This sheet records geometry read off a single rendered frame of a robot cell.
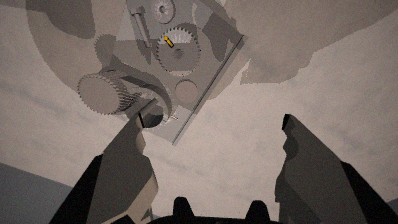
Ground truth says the grey toothed gear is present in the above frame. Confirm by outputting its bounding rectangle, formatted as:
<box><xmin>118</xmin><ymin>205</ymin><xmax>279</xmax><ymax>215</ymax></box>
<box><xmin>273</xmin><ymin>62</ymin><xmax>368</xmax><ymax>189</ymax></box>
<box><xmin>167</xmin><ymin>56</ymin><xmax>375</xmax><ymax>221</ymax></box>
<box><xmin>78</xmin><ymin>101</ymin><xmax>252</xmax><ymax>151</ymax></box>
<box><xmin>156</xmin><ymin>27</ymin><xmax>201</xmax><ymax>77</ymax></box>

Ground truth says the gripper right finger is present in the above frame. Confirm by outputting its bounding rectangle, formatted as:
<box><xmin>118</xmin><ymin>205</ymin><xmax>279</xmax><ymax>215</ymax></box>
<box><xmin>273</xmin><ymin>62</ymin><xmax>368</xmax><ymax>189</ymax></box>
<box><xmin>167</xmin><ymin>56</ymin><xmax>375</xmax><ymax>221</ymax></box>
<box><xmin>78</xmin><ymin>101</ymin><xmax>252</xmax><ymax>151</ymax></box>
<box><xmin>275</xmin><ymin>114</ymin><xmax>398</xmax><ymax>224</ymax></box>

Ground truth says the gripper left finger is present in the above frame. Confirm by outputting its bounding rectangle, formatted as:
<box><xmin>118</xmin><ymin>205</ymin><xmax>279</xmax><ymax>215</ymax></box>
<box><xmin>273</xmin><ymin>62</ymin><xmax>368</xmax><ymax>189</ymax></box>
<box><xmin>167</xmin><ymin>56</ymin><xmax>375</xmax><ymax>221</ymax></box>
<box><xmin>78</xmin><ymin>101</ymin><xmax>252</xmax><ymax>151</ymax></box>
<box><xmin>49</xmin><ymin>113</ymin><xmax>158</xmax><ymax>224</ymax></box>

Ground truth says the grey metal bolt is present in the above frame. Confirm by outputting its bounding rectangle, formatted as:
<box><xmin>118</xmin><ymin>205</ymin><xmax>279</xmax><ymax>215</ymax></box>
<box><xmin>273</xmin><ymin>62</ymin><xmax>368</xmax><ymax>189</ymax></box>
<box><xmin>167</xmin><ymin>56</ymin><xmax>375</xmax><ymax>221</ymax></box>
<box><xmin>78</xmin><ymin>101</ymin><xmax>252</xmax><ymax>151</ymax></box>
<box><xmin>130</xmin><ymin>8</ymin><xmax>150</xmax><ymax>48</ymax></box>

